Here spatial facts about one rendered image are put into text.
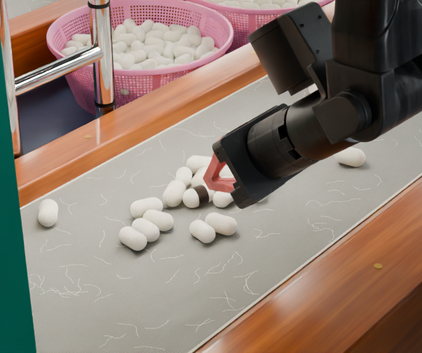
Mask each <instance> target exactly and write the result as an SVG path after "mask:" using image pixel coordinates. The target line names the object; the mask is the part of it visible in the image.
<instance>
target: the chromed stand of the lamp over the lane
mask: <svg viewBox="0 0 422 353"><path fill-rule="evenodd" d="M88 7H89V14H90V35H91V46H88V47H87V48H84V49H82V50H79V51H77V52H75V53H72V54H71V55H68V56H66V57H63V58H61V59H58V60H56V61H54V62H51V63H49V64H47V65H44V66H42V67H39V68H38V69H35V70H33V71H30V72H28V73H26V74H23V75H21V76H18V77H17V78H15V75H14V68H13V56H12V49H11V37H10V30H9V23H8V11H7V5H6V0H0V37H1V49H2V55H3V62H4V73H5V80H6V92H7V98H8V110H9V116H10V122H11V134H12V140H13V152H14V159H17V158H19V157H21V156H23V151H22V139H21V132H20V120H19V113H18V101H17V97H19V96H21V95H23V94H25V93H28V92H30V91H32V90H35V89H37V88H40V87H41V86H43V85H45V84H48V83H50V82H52V81H55V80H57V79H59V78H62V77H63V76H66V75H68V74H70V73H73V72H75V71H77V70H79V69H82V68H84V67H86V66H88V65H90V64H93V78H94V89H95V100H94V103H95V110H96V119H97V118H99V117H101V116H103V115H105V114H107V113H109V112H111V111H113V110H115V109H116V98H115V85H114V59H113V46H112V32H111V7H110V0H88Z"/></svg>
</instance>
